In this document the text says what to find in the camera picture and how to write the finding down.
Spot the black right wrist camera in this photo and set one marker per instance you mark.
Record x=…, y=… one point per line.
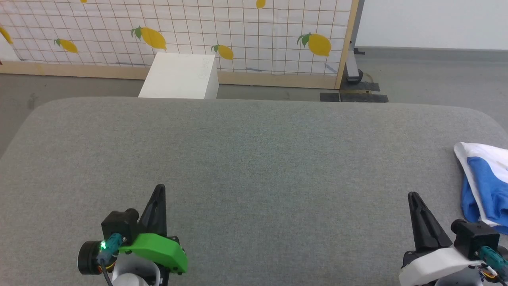
x=474, y=238

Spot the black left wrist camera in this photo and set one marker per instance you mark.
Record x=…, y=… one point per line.
x=119, y=224

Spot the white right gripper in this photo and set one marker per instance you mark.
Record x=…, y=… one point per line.
x=434, y=266

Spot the black floor tape patch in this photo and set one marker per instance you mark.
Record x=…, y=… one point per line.
x=355, y=95

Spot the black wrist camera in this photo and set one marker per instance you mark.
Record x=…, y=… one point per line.
x=119, y=224
x=474, y=238

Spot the grey fabric sofa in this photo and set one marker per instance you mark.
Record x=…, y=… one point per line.
x=254, y=171

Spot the blue and white garment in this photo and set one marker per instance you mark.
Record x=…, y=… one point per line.
x=486, y=186

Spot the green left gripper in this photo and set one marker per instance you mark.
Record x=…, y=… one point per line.
x=156, y=248

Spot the white box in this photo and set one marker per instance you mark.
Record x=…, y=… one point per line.
x=180, y=77

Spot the grey panel stand with caster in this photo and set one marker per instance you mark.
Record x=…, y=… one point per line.
x=353, y=55

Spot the lemon print grid panel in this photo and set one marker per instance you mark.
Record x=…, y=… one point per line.
x=222, y=31

